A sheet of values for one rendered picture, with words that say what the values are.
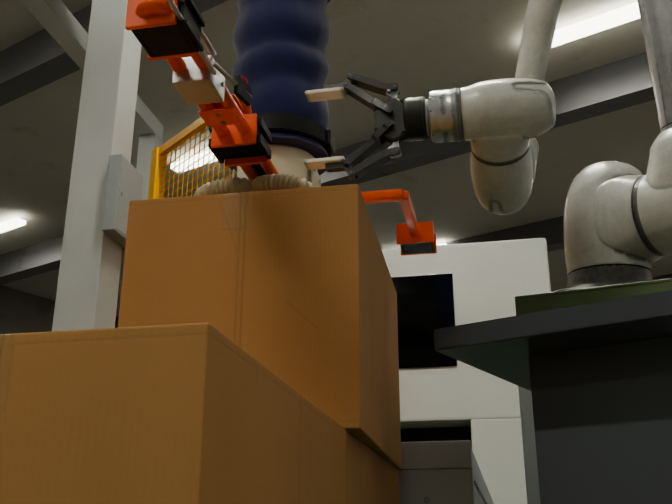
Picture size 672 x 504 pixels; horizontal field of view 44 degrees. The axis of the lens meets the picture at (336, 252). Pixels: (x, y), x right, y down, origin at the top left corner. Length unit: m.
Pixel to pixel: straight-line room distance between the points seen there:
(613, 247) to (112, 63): 2.32
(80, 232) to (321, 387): 1.99
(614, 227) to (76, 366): 1.11
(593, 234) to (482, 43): 4.92
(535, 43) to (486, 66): 5.09
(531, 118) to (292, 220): 0.42
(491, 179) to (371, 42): 4.92
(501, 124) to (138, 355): 0.86
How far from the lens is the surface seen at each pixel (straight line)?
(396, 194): 1.73
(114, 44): 3.49
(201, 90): 1.33
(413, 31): 6.28
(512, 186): 1.51
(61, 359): 0.74
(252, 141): 1.47
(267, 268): 1.35
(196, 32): 1.25
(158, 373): 0.70
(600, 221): 1.62
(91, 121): 3.34
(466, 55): 6.59
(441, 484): 1.89
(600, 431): 1.50
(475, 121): 1.41
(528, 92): 1.42
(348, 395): 1.27
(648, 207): 1.58
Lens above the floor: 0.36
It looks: 20 degrees up
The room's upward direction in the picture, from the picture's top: straight up
